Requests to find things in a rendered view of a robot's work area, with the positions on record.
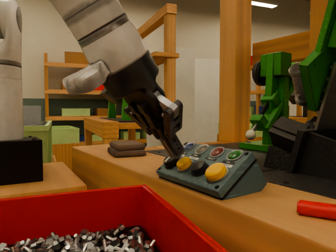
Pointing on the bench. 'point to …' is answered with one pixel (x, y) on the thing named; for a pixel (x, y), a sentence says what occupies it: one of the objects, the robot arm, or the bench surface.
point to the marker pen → (316, 209)
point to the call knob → (169, 161)
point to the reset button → (183, 163)
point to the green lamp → (234, 154)
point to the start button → (215, 171)
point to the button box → (206, 186)
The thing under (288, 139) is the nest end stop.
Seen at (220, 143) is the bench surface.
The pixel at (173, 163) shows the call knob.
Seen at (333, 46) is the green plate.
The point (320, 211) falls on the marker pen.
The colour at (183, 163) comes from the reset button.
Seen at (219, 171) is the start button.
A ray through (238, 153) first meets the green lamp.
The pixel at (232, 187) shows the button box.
